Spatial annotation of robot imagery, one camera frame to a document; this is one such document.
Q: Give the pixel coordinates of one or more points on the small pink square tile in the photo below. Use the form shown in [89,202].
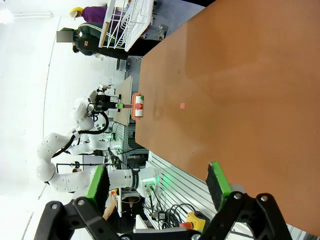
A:
[182,106]

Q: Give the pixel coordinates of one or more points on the person in purple yellow cap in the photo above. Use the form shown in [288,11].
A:
[95,13]

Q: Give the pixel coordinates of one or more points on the wooden background table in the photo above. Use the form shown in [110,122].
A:
[125,100]

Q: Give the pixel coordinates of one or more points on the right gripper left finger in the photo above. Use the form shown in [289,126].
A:
[97,190]

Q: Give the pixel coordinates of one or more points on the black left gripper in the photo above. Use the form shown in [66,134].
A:
[103,103]

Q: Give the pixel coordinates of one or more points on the seated person black shirt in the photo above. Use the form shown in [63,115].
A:
[125,217]

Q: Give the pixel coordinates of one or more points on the yellow emergency stop button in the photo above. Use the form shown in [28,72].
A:
[193,220]

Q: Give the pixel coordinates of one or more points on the grey aluminium slatted frame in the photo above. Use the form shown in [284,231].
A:
[180,185]

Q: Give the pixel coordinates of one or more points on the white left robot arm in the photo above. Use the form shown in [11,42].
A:
[65,178]

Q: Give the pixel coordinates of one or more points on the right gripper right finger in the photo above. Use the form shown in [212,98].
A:
[220,187]

